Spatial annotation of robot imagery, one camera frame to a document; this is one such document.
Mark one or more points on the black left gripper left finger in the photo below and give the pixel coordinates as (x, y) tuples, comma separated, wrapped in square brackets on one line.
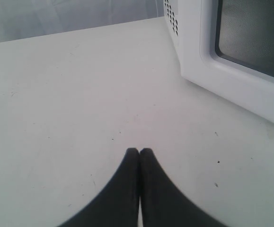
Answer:
[(117, 205)]

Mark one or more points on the white microwave door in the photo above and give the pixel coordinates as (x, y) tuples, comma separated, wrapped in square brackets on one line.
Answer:
[(227, 47)]

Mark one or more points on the white microwave oven body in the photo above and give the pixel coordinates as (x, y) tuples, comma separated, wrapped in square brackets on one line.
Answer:
[(172, 18)]

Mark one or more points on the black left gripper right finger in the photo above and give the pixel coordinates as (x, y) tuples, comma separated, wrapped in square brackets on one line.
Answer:
[(162, 203)]

